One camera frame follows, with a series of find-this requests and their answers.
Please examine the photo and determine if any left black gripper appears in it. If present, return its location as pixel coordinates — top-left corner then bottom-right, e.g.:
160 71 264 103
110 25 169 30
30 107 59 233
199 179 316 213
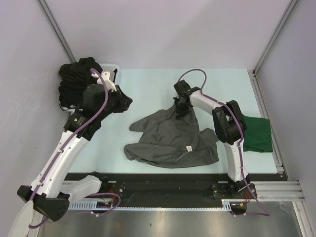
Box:
97 84 132 120

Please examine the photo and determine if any white plastic basket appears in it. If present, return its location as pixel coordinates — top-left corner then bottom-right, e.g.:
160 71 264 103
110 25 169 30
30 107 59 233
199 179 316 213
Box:
60 63 120 114

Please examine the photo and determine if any grey t shirt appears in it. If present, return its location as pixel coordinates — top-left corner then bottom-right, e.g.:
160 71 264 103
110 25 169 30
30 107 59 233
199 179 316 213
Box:
123 105 219 169

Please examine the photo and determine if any black t shirts pile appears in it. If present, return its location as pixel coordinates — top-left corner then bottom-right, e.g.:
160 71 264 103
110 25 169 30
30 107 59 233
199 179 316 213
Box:
58 57 102 111

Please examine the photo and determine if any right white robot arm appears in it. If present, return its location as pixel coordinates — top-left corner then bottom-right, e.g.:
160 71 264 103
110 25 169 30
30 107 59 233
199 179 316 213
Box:
174 80 250 198

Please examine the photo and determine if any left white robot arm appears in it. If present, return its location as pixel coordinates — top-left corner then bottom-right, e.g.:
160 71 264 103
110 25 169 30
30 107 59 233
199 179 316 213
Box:
17 84 133 222

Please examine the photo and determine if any green folded t shirt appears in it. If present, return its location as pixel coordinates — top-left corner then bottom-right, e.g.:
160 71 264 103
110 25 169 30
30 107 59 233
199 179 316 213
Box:
243 116 273 153

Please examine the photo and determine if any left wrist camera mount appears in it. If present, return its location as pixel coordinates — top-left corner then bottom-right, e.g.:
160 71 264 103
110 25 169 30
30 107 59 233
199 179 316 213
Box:
91 71 117 92

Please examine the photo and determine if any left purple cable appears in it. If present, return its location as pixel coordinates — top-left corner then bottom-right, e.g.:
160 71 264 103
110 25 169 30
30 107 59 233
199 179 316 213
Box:
28 68 121 229

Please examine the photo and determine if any purple cable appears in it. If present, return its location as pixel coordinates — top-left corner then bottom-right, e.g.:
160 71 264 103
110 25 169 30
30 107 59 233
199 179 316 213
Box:
28 68 121 229
178 69 271 217

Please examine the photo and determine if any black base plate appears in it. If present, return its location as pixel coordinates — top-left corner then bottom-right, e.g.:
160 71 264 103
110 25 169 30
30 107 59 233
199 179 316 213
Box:
50 172 289 209

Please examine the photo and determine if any light blue cable duct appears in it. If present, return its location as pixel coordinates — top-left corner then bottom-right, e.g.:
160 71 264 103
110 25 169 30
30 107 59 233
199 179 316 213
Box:
69 200 232 212

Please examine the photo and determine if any aluminium frame rail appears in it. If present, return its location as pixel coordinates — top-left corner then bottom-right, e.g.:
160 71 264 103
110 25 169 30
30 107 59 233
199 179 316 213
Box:
36 180 306 202

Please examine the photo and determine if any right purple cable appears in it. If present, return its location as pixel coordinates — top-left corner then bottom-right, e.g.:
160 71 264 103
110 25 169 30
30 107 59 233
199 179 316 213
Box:
178 69 271 217

